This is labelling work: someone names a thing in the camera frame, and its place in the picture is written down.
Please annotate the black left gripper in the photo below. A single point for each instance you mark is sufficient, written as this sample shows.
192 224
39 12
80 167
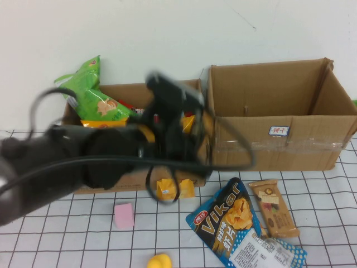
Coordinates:
181 145

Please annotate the small yellow snack packet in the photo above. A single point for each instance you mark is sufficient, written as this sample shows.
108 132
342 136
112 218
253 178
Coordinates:
166 191

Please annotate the large yellow chip bag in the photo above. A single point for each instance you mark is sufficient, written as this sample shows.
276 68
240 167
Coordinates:
188 123

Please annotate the small cardboard box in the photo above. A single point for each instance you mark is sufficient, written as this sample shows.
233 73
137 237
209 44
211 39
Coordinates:
120 90

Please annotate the pink block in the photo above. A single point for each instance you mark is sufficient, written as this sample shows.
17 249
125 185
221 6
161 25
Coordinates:
124 215

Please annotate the blue Vikar chip bag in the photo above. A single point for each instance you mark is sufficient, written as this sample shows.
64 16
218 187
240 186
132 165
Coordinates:
217 237

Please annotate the green chip bag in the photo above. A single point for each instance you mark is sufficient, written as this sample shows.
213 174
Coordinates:
83 81

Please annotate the yellow rubber duck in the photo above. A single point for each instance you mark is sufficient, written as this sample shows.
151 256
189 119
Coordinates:
159 262

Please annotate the brown biscuit bar packet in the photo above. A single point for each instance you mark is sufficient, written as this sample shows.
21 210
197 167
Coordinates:
279 220

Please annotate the large cardboard box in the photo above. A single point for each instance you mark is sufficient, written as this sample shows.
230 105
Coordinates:
306 156

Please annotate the small green object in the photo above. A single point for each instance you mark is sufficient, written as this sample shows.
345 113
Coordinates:
354 102

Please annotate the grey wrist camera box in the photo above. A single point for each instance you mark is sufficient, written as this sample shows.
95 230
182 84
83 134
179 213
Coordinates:
175 89

